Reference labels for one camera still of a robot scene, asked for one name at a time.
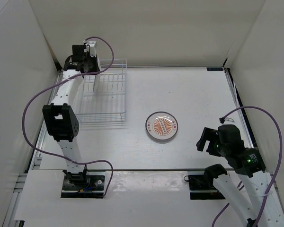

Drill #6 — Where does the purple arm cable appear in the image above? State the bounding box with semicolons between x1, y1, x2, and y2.
22;36;115;198
210;105;283;227

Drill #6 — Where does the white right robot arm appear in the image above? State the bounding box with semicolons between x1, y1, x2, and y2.
196;124;284;227

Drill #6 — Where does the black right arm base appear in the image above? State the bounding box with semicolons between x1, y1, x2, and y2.
184;175;225;201

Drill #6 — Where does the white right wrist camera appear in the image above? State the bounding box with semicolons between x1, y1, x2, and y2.
219;117;235;124

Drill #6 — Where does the white wire dish rack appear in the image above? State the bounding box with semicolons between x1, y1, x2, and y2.
73;59;127;125

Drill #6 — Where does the white plate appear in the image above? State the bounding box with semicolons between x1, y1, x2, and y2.
145;111;179;143
93;74;101;92

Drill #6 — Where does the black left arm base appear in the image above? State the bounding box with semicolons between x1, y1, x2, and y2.
61;172;106;199

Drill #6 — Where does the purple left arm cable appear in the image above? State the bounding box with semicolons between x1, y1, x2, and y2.
22;36;115;198

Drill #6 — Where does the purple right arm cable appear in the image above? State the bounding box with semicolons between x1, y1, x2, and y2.
210;105;283;227

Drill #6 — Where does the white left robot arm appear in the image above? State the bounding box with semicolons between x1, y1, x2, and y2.
42;41;101;189

